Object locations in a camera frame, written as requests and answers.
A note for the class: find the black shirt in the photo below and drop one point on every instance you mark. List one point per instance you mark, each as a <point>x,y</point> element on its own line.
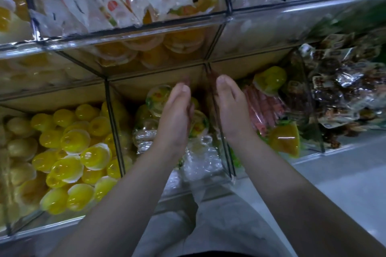
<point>217,254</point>

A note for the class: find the pile of yellow jelly cups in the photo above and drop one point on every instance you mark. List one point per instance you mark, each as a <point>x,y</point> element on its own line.
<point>72,142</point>

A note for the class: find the person's right hand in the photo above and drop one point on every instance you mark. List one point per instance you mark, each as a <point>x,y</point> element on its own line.
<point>235,115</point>

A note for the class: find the person's left forearm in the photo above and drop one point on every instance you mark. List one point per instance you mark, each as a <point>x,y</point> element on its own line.
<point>114,211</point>

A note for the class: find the light grey shorts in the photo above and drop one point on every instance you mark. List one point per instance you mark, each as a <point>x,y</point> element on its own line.
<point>229,223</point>

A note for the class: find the pile of brown snack packets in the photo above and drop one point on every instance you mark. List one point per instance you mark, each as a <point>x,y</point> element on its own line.
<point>344,79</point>

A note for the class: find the pile of orange-lid jelly cups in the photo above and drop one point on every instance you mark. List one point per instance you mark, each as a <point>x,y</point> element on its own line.
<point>12,7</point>

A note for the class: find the pile of pale yellow jelly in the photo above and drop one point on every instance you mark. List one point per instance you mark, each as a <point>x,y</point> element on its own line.
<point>18,145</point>

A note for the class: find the person's right forearm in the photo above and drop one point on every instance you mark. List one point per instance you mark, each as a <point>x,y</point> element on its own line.
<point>307,205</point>

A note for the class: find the pile of pink jelly sticks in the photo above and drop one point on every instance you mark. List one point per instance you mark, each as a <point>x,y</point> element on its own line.
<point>262,106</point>

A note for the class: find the person's left hand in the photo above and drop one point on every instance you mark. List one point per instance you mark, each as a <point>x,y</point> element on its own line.
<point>175,121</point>

